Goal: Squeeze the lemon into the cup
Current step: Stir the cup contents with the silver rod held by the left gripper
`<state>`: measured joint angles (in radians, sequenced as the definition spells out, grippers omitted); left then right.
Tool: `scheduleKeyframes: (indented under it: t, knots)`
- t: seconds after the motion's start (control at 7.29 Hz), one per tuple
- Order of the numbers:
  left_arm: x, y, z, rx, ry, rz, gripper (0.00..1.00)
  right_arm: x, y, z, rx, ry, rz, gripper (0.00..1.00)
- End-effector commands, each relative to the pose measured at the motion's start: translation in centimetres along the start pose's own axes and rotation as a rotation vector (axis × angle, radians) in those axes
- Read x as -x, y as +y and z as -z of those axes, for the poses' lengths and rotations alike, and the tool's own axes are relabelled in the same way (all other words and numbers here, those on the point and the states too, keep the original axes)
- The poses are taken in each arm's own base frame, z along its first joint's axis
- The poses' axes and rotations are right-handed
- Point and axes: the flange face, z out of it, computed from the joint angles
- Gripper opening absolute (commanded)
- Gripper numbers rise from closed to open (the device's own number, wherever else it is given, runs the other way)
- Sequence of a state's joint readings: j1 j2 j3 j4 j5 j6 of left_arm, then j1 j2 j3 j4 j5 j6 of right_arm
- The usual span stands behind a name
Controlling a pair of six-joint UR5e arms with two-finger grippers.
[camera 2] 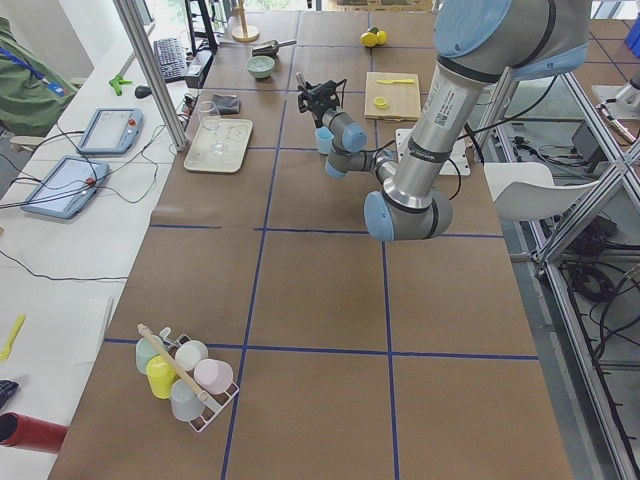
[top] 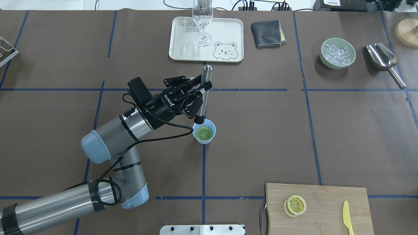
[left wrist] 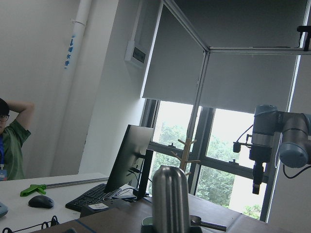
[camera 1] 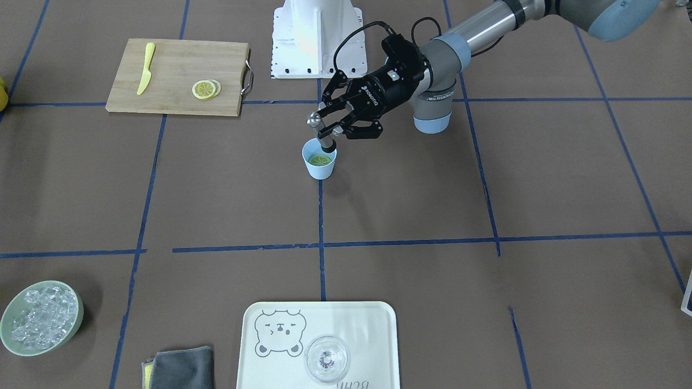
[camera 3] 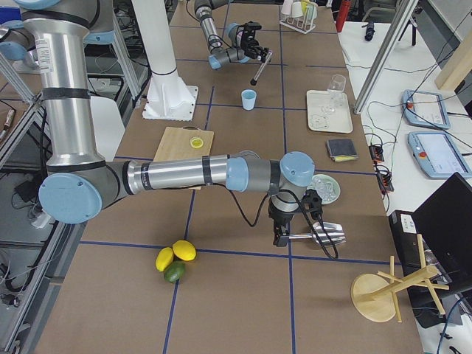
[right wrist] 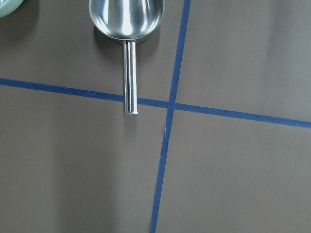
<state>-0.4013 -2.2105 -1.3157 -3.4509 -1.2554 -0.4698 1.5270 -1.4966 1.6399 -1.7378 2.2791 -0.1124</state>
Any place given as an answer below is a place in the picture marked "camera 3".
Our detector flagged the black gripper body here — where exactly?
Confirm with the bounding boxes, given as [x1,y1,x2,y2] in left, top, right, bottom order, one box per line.
[243,39,268,61]
[268,195,297,232]

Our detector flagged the steel ice scoop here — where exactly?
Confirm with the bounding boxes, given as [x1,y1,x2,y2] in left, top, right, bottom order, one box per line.
[289,222,347,247]

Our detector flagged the yellow lemon slice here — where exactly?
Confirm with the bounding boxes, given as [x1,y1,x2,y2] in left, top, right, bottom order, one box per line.
[190,136,204,149]

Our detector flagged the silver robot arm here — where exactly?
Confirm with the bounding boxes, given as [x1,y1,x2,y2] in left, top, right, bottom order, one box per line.
[193,0,273,69]
[19,1,314,246]

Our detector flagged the light blue plastic cup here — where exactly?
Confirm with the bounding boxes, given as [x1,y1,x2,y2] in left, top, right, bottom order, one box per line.
[241,89,257,111]

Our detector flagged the yellow lemon right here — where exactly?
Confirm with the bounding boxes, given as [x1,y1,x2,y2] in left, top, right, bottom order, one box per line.
[172,240,197,261]

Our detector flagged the wooden cup tree stand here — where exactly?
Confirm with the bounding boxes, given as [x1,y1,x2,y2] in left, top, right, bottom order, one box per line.
[350,234,449,322]

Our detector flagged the yellow lemon left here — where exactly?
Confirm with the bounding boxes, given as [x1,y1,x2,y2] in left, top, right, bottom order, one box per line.
[155,247,174,272]

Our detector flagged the green bowl of ice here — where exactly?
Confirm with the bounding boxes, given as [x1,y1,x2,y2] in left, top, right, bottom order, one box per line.
[308,174,341,205]

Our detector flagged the grey folded cloth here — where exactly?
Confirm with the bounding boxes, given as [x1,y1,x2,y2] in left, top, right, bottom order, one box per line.
[326,139,358,162]

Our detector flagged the clear wine glass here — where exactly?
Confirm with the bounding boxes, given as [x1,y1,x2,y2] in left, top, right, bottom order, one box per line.
[322,74,346,114]

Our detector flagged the cream bear tray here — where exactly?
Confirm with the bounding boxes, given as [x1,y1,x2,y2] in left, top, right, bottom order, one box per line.
[306,90,353,133]

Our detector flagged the black power strip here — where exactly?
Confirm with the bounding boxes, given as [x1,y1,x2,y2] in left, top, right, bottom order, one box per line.
[369,144,395,195]

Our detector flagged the green lime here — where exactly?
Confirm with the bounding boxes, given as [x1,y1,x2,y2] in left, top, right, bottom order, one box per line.
[164,261,186,283]

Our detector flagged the bamboo cutting board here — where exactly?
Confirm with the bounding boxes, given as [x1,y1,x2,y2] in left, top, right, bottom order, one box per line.
[149,127,214,190]

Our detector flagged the white chair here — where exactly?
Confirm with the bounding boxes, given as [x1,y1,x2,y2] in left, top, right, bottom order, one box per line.
[91,96,125,162]

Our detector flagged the black monitor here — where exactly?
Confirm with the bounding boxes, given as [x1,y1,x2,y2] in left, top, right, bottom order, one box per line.
[412,173,471,299]

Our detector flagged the lower teach pendant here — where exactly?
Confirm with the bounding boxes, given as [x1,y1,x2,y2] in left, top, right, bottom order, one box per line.
[407,132,471,180]

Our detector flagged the teach pendant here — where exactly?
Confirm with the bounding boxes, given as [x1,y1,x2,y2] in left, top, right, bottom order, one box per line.
[401,89,451,129]
[407,132,471,180]

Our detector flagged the upper teach pendant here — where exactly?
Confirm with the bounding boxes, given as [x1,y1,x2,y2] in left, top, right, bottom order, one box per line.
[401,89,451,129]

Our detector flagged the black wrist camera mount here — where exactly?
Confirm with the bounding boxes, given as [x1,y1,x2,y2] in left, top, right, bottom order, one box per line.
[302,189,323,221]

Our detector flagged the white wire cup rack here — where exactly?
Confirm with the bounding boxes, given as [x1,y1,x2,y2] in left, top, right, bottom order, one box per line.
[279,0,318,34]

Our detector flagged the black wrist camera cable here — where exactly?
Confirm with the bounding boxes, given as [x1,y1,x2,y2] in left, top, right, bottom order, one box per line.
[228,187,340,261]

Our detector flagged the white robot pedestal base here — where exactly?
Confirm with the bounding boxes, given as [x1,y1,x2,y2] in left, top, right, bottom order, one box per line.
[132,0,198,122]

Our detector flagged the aluminium frame post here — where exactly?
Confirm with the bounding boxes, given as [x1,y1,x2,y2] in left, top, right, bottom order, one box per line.
[353,0,417,114]

